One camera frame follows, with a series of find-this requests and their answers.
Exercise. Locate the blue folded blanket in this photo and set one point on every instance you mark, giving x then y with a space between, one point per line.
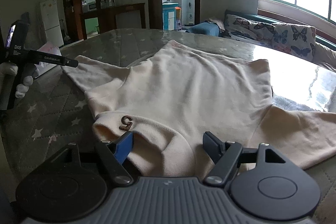
205 28

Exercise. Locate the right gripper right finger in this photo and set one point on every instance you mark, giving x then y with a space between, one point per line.
225 156

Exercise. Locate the square butterfly print cushion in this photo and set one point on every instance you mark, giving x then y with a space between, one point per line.
294 39

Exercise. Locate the cream long-sleeve sweater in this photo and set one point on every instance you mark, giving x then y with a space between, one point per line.
172 98

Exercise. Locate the pink tissue pack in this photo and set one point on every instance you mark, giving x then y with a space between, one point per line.
50 51

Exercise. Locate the white refrigerator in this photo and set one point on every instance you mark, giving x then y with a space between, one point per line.
51 23

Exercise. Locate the beige plain cushion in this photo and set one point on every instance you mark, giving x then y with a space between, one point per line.
324 57

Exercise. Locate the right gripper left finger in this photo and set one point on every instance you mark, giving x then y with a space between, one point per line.
113 155

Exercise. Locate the blue white small cabinet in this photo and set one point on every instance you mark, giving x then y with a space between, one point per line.
169 15

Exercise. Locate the long butterfly print pillow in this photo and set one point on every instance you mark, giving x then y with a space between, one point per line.
258 32

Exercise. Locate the teal bench sofa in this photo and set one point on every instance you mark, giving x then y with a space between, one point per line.
294 39

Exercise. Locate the dark wooden side table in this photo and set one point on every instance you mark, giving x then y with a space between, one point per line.
107 17

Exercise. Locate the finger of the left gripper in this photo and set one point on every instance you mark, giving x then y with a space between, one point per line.
37 57

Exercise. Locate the white gloved left hand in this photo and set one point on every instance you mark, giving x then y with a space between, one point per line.
25 80

